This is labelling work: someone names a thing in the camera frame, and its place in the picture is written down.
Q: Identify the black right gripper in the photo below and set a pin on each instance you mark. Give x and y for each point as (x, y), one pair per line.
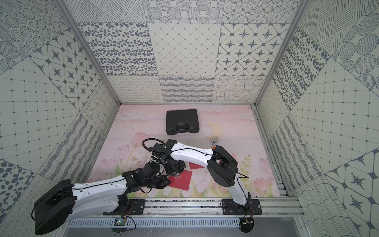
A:
(169, 171)

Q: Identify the black plastic tool case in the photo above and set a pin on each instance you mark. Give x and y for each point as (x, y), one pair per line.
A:
(182, 121)

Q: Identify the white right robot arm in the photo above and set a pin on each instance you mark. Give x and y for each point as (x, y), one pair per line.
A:
(220, 164)

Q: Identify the silver adjustable wrench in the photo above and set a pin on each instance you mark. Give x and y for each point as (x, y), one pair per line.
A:
(214, 141)

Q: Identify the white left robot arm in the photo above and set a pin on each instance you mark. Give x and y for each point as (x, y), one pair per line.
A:
(67, 201)

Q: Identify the left green circuit board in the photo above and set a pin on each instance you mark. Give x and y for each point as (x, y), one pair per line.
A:
(119, 226)

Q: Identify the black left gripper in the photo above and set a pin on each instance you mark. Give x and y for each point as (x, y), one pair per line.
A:
(164, 181)

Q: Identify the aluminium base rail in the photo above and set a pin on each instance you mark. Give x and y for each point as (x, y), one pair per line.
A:
(212, 207)

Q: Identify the red envelope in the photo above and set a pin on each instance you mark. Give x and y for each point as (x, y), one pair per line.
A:
(193, 166)
(181, 181)

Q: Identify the right round circuit board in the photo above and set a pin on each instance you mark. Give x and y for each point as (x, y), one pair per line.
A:
(246, 225)

